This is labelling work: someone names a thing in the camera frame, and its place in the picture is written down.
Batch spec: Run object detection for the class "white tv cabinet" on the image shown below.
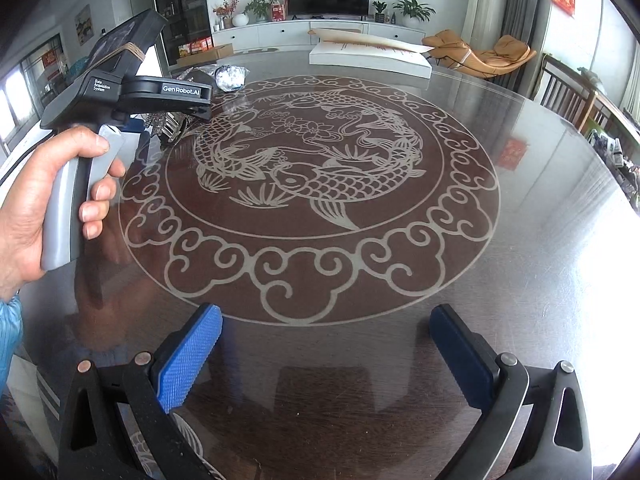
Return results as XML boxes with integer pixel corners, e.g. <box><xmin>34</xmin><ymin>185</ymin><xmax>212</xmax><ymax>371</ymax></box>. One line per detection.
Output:
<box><xmin>211</xmin><ymin>18</ymin><xmax>429</xmax><ymax>53</ymax></box>

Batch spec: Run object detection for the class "grey curtain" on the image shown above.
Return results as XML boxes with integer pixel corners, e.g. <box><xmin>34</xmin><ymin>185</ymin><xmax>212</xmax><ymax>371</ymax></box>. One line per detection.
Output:
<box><xmin>501</xmin><ymin>0</ymin><xmax>551</xmax><ymax>96</ymax></box>

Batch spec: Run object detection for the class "white sheer curtain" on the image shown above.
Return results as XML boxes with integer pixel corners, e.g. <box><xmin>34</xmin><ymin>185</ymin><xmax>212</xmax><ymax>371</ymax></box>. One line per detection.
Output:
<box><xmin>461</xmin><ymin>0</ymin><xmax>506</xmax><ymax>50</ymax></box>

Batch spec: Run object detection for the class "green potted plant left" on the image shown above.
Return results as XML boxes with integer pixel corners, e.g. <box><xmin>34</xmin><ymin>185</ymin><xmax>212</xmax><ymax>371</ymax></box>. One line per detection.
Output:
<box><xmin>245</xmin><ymin>0</ymin><xmax>276</xmax><ymax>23</ymax></box>

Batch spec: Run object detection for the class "green potted plant right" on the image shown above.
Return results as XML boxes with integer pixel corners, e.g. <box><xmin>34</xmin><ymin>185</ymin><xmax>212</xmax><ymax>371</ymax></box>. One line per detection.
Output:
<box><xmin>394</xmin><ymin>0</ymin><xmax>436</xmax><ymax>28</ymax></box>

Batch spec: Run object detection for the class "red flower vase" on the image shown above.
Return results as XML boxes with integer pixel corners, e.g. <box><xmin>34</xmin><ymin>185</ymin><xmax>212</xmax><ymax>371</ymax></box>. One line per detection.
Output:
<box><xmin>213</xmin><ymin>0</ymin><xmax>240</xmax><ymax>29</ymax></box>

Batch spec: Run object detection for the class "orange lounge chair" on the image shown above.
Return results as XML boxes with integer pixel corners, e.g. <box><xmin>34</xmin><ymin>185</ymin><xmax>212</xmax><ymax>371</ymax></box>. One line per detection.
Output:
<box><xmin>422</xmin><ymin>29</ymin><xmax>537</xmax><ymax>79</ymax></box>

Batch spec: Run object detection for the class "person's left hand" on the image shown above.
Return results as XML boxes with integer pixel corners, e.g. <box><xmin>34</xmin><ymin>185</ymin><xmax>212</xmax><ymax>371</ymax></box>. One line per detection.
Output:
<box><xmin>1</xmin><ymin>127</ymin><xmax>108</xmax><ymax>302</ymax></box>

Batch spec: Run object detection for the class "wooden dining chair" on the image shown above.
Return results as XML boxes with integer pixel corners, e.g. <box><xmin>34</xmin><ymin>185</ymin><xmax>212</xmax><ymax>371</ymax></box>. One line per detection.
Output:
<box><xmin>530</xmin><ymin>54</ymin><xmax>596</xmax><ymax>132</ymax></box>

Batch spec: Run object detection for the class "blue sleeve forearm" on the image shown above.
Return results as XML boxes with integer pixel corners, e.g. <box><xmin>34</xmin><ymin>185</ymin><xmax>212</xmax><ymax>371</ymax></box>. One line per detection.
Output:
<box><xmin>0</xmin><ymin>294</ymin><xmax>23</xmax><ymax>390</ymax></box>

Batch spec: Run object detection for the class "dark display cabinet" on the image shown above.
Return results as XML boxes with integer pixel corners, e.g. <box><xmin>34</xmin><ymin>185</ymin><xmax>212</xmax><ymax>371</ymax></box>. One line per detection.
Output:
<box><xmin>154</xmin><ymin>0</ymin><xmax>210</xmax><ymax>66</ymax></box>

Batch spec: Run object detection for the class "silver foil package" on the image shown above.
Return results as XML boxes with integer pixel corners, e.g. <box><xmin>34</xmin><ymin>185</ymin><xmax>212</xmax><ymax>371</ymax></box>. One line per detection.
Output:
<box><xmin>213</xmin><ymin>65</ymin><xmax>248</xmax><ymax>93</ymax></box>

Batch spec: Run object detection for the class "green potted plant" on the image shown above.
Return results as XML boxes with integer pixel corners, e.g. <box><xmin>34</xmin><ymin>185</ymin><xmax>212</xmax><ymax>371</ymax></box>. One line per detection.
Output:
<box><xmin>245</xmin><ymin>0</ymin><xmax>276</xmax><ymax>23</ymax></box>
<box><xmin>394</xmin><ymin>0</ymin><xmax>436</xmax><ymax>28</ymax></box>

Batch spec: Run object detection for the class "small potted plant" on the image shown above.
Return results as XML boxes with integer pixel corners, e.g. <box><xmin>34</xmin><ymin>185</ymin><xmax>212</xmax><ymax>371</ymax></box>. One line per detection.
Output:
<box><xmin>372</xmin><ymin>0</ymin><xmax>387</xmax><ymax>23</ymax></box>

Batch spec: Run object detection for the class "cardboard box on floor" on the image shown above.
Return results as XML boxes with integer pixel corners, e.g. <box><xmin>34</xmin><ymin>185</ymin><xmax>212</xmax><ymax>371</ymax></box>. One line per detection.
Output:
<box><xmin>177</xmin><ymin>44</ymin><xmax>234</xmax><ymax>67</ymax></box>

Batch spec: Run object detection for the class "white flat carton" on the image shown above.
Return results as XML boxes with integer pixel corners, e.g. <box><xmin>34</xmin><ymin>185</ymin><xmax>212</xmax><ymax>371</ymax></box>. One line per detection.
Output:
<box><xmin>309</xmin><ymin>28</ymin><xmax>432</xmax><ymax>79</ymax></box>

